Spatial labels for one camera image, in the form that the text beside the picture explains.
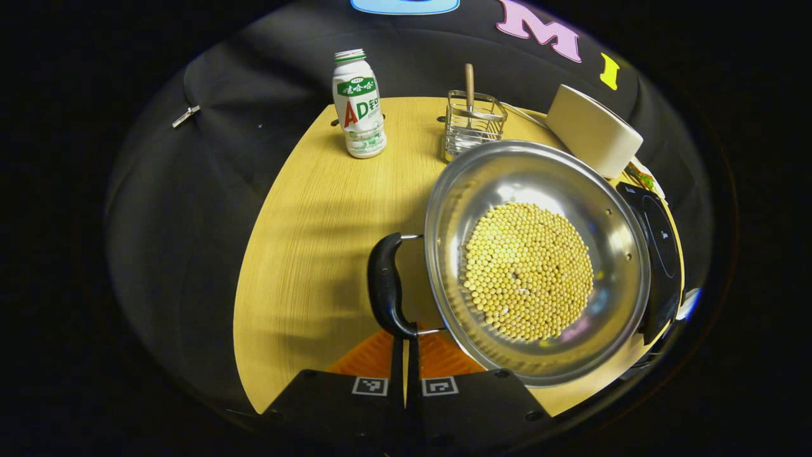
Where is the black backdrop cloth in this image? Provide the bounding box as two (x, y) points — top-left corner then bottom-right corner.
(105, 0), (714, 413)

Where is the stainless steel pot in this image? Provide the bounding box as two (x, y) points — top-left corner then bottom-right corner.
(367, 140), (652, 388)

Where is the pile of yellow soybeans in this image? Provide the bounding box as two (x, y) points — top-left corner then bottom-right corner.
(461, 202), (595, 342)

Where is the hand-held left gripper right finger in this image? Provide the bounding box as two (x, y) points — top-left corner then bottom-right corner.
(407, 324), (553, 451)

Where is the white power cable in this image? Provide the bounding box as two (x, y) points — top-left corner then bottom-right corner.
(501, 102), (550, 129)

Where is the sandwich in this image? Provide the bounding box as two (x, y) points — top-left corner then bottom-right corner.
(628, 162), (657, 192)

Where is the wire mesh basket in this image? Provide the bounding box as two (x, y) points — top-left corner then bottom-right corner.
(442, 90), (508, 162)

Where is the white drink bottle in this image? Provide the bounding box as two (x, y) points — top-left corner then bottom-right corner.
(332, 49), (388, 159)

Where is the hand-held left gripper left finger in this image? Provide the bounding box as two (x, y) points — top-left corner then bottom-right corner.
(263, 330), (407, 453)

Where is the black induction cooktop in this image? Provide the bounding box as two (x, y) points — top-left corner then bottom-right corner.
(615, 182), (684, 347)

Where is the white toaster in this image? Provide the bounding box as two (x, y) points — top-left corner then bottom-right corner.
(546, 84), (643, 180)

